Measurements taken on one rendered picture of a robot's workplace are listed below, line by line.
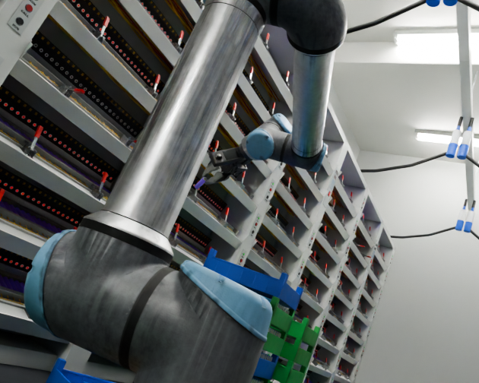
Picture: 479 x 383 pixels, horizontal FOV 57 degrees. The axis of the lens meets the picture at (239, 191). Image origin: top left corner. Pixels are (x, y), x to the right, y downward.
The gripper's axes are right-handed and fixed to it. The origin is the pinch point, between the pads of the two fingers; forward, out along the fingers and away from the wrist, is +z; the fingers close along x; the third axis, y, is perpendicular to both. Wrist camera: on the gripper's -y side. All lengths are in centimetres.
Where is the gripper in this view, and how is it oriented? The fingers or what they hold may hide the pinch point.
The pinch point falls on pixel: (204, 178)
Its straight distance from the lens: 159.0
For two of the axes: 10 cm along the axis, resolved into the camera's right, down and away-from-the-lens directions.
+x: -4.0, -8.8, 2.8
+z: -7.3, 4.8, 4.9
